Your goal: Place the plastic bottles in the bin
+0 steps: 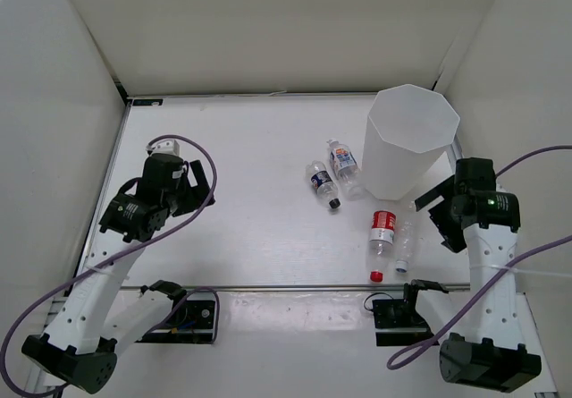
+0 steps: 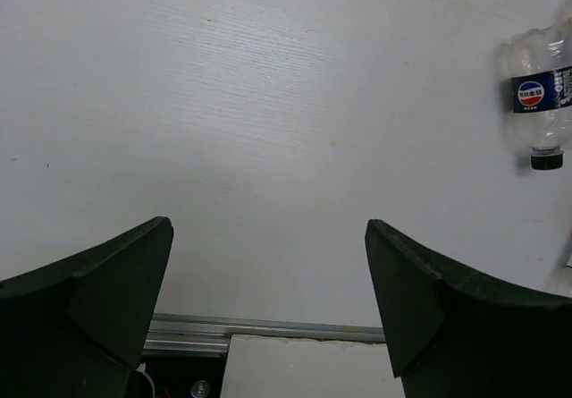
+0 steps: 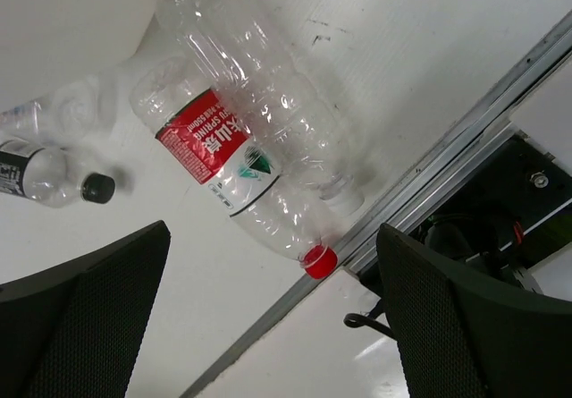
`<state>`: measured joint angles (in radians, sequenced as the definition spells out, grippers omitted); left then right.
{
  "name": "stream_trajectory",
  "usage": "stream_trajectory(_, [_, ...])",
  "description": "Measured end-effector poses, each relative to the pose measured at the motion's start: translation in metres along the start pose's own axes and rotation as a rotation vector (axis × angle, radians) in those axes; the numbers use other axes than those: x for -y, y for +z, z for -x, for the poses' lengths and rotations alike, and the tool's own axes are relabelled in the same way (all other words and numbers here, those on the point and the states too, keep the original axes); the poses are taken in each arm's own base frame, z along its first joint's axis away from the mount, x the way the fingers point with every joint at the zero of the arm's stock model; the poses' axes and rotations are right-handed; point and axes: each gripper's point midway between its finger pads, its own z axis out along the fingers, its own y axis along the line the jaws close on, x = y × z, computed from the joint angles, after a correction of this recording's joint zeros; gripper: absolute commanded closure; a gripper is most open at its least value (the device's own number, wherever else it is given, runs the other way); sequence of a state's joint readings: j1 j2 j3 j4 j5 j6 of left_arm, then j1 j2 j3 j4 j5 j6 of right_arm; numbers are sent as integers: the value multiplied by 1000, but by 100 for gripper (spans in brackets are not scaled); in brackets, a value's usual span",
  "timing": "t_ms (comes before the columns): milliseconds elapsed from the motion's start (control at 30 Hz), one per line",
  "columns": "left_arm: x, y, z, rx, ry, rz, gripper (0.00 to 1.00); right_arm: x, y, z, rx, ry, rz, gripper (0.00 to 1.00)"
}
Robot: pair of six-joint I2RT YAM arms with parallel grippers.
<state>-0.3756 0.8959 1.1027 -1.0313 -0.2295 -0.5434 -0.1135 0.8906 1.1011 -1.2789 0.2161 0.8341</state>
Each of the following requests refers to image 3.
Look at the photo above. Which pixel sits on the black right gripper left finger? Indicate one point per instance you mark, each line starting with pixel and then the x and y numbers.
pixel 75 329

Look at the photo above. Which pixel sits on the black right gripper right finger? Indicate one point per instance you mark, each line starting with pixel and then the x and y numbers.
pixel 461 333

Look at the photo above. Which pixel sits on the black cap small bottle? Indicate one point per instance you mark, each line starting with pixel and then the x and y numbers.
pixel 52 177

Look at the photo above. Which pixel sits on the red label plastic bottle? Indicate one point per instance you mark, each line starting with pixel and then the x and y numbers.
pixel 185 115

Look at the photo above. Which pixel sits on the clear unlabeled plastic bottle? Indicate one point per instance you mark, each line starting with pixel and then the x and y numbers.
pixel 237 48

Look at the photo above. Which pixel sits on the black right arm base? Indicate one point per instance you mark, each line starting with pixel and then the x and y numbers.
pixel 506 211

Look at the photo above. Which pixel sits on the white octagonal plastic bin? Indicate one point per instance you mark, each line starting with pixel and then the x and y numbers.
pixel 46 44

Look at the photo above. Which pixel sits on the white cap labeled bottle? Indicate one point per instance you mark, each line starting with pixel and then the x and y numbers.
pixel 68 112

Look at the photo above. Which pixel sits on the aluminium table rail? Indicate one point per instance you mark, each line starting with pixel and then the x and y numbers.
pixel 404 203

